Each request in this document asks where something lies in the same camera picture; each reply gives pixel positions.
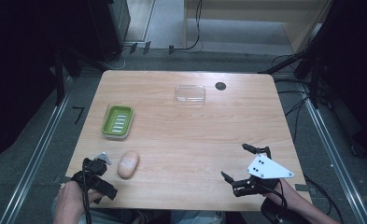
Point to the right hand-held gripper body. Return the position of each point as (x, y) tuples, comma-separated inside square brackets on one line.
[(265, 174)]

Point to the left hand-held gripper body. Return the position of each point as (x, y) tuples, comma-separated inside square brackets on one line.
[(92, 169)]

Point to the person's right hand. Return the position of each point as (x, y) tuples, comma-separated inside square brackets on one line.
[(270, 193)]

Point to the person's left hand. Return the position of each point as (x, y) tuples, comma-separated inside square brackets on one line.
[(68, 199)]

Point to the beige soap bar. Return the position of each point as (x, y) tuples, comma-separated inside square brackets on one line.
[(128, 164)]

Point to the green soap dish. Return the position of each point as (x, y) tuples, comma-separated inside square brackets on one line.
[(117, 121)]

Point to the black round table grommet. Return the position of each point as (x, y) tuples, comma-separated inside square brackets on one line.
[(220, 86)]

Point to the clear plastic box lid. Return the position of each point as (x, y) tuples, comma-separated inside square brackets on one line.
[(190, 94)]

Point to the black metal stand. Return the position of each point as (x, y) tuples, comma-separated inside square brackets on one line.
[(63, 74)]

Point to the black tripod stand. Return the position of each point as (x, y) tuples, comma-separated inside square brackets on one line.
[(299, 60)]

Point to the black curtain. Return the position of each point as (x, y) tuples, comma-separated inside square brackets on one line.
[(19, 71), (355, 74)]

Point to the light wooden furniture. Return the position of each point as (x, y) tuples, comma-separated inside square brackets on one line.
[(252, 21)]

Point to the black cabinet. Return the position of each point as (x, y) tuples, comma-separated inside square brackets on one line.
[(108, 26)]

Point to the metal floor rail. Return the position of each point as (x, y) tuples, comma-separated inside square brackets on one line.
[(36, 158), (335, 158)]

